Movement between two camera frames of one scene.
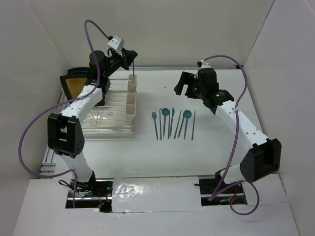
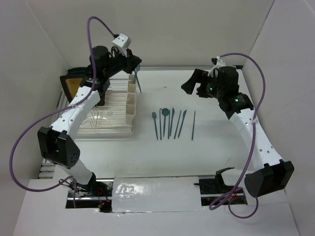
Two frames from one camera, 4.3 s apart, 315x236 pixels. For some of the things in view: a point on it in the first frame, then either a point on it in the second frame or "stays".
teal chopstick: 160,123 stays
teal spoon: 187,114 -> 138,68
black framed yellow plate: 73,85 stays
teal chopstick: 193,125 stays
